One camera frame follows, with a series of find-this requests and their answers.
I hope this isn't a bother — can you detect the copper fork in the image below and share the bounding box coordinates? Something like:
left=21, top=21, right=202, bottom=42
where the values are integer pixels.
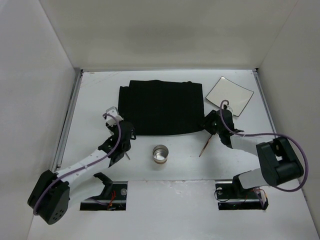
left=198, top=135, right=213, bottom=158

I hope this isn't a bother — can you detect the black cloth placemat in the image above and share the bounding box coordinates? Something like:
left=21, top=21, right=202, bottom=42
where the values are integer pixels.
left=118, top=80, right=205, bottom=136

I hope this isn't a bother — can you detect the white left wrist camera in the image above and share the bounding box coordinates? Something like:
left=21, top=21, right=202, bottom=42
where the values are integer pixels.
left=102, top=106, right=124, bottom=127

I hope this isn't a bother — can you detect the aluminium table edge rail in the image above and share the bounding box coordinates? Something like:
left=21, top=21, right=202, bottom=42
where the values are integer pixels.
left=49, top=67, right=83, bottom=172

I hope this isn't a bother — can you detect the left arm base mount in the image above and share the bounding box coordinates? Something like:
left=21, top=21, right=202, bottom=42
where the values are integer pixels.
left=79, top=172, right=128, bottom=211

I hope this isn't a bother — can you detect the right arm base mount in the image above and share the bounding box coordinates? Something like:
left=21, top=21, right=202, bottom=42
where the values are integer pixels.
left=214, top=175, right=269, bottom=211

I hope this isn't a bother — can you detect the silver metal cup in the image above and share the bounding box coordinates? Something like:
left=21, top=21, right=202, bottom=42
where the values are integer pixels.
left=152, top=144, right=169, bottom=165

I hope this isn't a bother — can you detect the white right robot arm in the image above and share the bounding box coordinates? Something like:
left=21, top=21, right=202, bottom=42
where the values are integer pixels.
left=199, top=105, right=309, bottom=195

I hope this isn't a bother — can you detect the white square plate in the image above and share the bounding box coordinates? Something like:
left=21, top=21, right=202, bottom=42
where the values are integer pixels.
left=205, top=76, right=254, bottom=117

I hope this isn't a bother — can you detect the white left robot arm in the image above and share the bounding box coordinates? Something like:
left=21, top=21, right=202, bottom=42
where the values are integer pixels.
left=27, top=120, right=136, bottom=225

